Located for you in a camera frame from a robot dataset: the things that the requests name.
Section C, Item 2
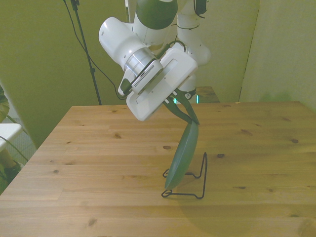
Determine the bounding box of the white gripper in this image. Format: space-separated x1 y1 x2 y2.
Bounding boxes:
125 48 200 125

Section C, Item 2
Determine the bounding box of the green round plate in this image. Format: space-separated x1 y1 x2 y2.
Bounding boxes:
164 122 199 190

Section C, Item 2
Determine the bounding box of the beige partition panel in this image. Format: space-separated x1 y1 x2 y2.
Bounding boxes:
127 0 262 105
0 0 136 150
238 0 316 109

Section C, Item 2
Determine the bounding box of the white stool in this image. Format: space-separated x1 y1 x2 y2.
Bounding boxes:
0 123 23 151

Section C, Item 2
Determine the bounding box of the green house plant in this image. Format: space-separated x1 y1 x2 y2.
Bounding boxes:
0 83 29 196

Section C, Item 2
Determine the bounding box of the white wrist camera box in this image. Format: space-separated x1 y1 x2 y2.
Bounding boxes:
131 60 164 95

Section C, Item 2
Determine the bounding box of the black tripod camera cable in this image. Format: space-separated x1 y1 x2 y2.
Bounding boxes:
63 0 128 101

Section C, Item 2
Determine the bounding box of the black wire plate stand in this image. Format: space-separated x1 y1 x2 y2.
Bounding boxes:
161 152 208 199

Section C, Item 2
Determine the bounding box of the black camera tripod pole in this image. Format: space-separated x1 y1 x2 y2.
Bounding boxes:
70 0 103 106

